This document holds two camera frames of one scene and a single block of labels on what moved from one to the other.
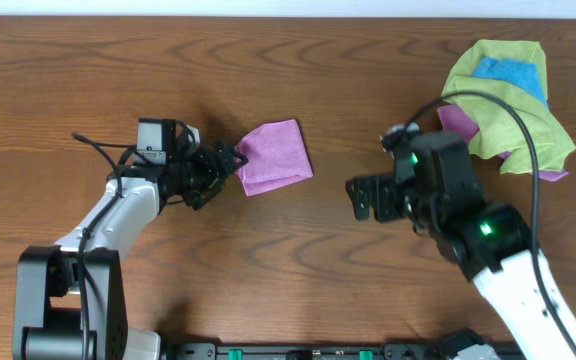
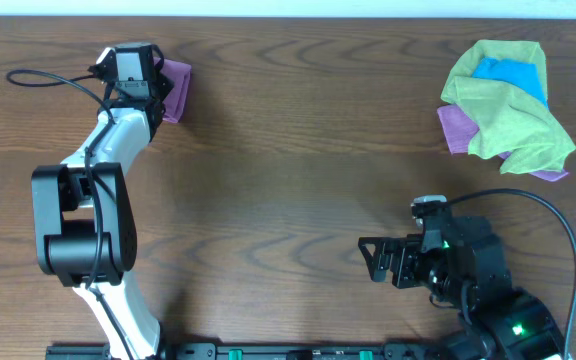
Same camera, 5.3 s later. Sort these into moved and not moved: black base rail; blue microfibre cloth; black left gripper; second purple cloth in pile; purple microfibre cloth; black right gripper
Moved: purple microfibre cloth; black left gripper; black right gripper
Not moved: blue microfibre cloth; second purple cloth in pile; black base rail
